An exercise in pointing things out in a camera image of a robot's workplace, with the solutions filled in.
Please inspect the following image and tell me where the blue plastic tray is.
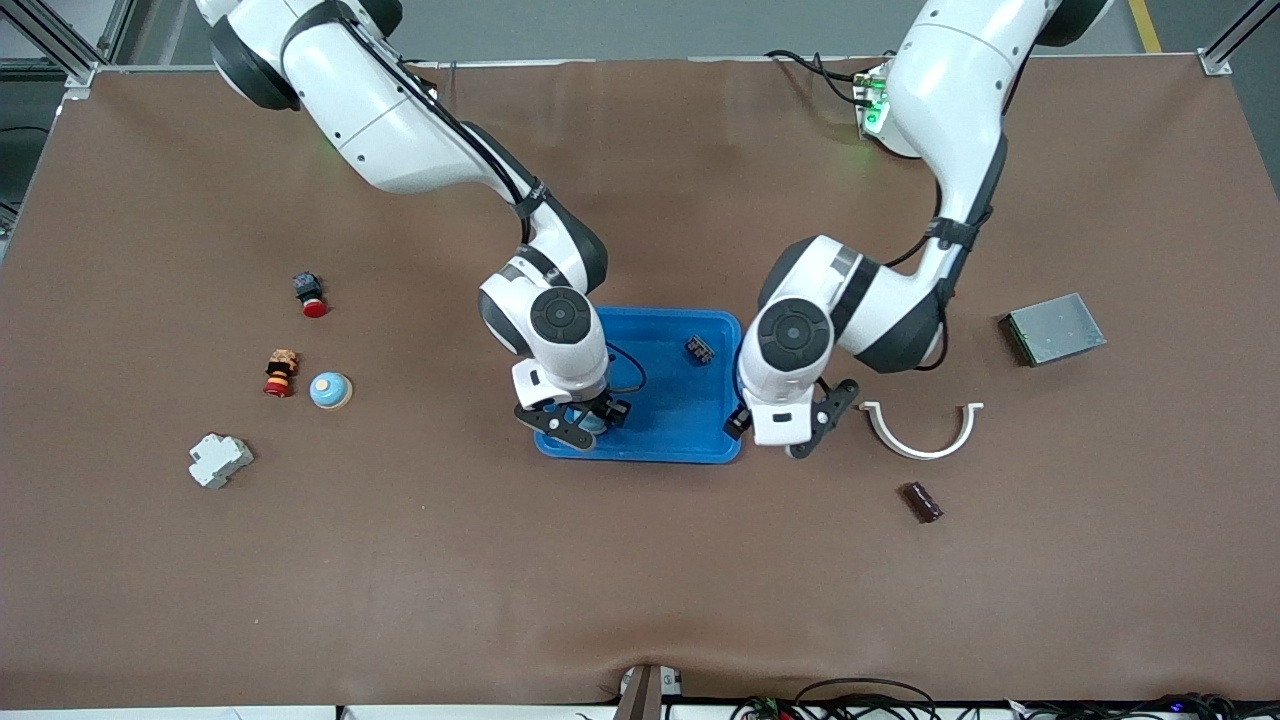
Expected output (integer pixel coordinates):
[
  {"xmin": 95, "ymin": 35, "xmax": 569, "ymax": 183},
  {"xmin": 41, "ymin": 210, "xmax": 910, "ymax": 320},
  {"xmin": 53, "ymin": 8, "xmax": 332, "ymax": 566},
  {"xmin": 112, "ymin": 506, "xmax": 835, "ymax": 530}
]
[{"xmin": 533, "ymin": 306, "xmax": 746, "ymax": 465}]

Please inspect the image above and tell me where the brown table cover mat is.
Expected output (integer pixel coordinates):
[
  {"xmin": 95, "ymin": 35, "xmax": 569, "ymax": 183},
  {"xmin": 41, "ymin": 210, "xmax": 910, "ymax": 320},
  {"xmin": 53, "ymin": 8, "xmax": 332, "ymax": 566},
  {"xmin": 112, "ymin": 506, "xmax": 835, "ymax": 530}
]
[{"xmin": 0, "ymin": 55, "xmax": 1280, "ymax": 706}]

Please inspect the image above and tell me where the silver metal module box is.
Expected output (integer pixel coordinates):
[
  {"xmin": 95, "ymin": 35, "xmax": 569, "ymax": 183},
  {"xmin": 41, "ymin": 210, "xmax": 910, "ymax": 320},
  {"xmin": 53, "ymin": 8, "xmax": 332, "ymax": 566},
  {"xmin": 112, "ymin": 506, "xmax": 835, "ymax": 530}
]
[{"xmin": 999, "ymin": 292, "xmax": 1108, "ymax": 368}]

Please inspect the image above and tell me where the red yellow emergency stop button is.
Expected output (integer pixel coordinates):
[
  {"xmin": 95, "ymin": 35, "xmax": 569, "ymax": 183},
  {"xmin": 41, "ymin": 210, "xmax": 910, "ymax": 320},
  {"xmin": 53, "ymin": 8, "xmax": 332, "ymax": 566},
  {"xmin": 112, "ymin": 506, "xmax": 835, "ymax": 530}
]
[{"xmin": 263, "ymin": 348, "xmax": 300, "ymax": 399}]

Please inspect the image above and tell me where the white circuit breaker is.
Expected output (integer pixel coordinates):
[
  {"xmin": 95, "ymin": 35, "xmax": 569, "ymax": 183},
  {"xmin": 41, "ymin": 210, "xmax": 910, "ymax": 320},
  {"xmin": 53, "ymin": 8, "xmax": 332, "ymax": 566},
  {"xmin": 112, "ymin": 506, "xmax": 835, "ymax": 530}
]
[{"xmin": 188, "ymin": 432, "xmax": 255, "ymax": 490}]

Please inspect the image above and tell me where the white half-ring pipe clamp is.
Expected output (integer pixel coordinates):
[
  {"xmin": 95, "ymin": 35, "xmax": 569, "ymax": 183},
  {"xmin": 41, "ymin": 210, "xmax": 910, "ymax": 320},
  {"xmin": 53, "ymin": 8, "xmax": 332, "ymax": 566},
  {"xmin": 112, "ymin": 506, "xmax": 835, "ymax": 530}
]
[{"xmin": 860, "ymin": 401, "xmax": 985, "ymax": 461}]

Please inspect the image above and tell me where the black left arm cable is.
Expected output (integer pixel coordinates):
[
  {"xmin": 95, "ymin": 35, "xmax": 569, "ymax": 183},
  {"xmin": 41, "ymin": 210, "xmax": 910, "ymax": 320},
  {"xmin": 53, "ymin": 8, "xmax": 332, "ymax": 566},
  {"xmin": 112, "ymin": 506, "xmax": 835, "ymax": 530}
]
[{"xmin": 880, "ymin": 130, "xmax": 1009, "ymax": 273}]

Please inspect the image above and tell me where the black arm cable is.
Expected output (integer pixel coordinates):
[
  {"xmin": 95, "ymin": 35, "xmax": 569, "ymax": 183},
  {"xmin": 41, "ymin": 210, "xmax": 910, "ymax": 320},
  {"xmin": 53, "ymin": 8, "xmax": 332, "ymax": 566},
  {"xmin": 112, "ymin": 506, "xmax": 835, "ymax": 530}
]
[
  {"xmin": 880, "ymin": 130, "xmax": 1009, "ymax": 273},
  {"xmin": 395, "ymin": 58, "xmax": 649, "ymax": 398}
]

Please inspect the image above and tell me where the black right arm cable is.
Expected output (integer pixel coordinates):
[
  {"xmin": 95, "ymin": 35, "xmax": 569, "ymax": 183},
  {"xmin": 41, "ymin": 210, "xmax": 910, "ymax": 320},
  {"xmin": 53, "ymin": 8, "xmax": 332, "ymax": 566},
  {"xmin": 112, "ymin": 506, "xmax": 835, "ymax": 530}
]
[{"xmin": 395, "ymin": 58, "xmax": 649, "ymax": 398}]

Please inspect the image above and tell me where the black cable loop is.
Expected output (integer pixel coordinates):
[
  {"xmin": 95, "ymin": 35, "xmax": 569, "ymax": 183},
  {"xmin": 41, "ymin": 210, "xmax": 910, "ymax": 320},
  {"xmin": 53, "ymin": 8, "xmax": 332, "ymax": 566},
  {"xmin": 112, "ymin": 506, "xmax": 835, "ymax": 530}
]
[{"xmin": 730, "ymin": 678, "xmax": 941, "ymax": 720}]

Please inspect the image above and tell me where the grey camera stand post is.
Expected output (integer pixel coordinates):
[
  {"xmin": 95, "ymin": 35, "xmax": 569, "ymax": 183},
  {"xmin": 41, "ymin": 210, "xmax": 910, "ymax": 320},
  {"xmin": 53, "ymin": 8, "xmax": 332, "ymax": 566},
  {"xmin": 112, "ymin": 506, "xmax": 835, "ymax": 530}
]
[{"xmin": 612, "ymin": 663, "xmax": 686, "ymax": 720}]

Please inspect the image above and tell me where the black cable bundle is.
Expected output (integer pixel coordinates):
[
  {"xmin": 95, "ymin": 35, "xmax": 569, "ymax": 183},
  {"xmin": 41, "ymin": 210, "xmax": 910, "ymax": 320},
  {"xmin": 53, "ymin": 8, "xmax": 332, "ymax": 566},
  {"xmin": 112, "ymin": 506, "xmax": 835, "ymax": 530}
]
[{"xmin": 1010, "ymin": 693, "xmax": 1280, "ymax": 720}]

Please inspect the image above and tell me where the aluminium frame post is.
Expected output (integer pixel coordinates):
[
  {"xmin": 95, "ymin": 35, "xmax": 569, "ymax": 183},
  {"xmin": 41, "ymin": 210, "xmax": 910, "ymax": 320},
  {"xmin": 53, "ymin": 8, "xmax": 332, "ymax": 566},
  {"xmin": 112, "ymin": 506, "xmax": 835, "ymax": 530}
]
[
  {"xmin": 0, "ymin": 0, "xmax": 136, "ymax": 91},
  {"xmin": 1198, "ymin": 0, "xmax": 1280, "ymax": 78}
]

